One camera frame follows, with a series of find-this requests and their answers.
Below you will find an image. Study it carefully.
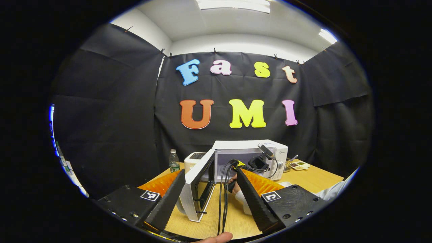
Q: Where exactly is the person's white clothing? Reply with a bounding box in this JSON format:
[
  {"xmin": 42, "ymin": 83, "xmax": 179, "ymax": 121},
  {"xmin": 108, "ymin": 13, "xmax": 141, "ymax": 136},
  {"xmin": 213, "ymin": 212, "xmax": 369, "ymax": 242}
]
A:
[{"xmin": 315, "ymin": 168, "xmax": 355, "ymax": 202}]

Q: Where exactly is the white microwave oven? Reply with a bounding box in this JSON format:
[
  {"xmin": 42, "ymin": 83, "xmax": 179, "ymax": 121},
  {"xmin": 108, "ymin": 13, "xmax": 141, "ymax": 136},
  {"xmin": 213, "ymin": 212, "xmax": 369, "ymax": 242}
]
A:
[{"xmin": 176, "ymin": 139, "xmax": 289, "ymax": 223}]

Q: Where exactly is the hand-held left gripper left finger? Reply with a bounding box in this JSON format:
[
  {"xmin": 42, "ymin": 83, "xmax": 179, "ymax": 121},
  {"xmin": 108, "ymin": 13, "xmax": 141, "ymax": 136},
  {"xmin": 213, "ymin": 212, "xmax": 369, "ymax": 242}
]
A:
[{"xmin": 93, "ymin": 169, "xmax": 186, "ymax": 233}]

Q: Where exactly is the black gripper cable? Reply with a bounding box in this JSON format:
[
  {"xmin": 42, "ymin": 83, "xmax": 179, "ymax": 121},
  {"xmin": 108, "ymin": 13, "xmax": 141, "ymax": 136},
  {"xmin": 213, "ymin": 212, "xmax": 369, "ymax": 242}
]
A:
[
  {"xmin": 217, "ymin": 159, "xmax": 237, "ymax": 236},
  {"xmin": 222, "ymin": 161, "xmax": 242, "ymax": 234}
]

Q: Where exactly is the large ceiling light panel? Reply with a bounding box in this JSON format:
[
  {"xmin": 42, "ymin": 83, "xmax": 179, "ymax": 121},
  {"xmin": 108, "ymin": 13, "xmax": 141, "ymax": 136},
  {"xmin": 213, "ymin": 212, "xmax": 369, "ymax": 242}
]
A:
[{"xmin": 195, "ymin": 0, "xmax": 271, "ymax": 14}]

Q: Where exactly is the white toaster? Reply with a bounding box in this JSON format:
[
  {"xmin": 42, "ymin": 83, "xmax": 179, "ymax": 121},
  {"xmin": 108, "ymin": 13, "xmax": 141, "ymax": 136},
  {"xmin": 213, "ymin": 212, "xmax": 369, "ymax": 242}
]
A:
[{"xmin": 184, "ymin": 152, "xmax": 207, "ymax": 174}]

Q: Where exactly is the clear plastic water bottle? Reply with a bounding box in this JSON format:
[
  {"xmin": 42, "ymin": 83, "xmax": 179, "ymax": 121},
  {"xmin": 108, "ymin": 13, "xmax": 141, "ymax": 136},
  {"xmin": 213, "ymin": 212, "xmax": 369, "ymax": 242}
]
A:
[{"xmin": 169, "ymin": 149, "xmax": 181, "ymax": 173}]

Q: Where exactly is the black backdrop cloth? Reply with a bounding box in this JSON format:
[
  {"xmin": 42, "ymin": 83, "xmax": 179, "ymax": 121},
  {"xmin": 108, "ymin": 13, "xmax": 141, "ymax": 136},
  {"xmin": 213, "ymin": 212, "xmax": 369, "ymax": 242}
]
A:
[{"xmin": 51, "ymin": 23, "xmax": 374, "ymax": 199}]

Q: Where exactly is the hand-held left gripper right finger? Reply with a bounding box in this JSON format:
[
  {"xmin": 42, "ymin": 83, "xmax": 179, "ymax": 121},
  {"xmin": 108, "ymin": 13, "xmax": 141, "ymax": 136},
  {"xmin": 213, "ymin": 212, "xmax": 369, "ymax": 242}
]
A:
[{"xmin": 236, "ymin": 167, "xmax": 330, "ymax": 234}]

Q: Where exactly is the small ceiling light panel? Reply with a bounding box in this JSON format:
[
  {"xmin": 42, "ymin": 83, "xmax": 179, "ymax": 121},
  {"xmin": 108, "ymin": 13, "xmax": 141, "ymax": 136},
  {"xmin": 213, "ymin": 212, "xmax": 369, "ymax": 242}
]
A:
[{"xmin": 319, "ymin": 28, "xmax": 338, "ymax": 45}]

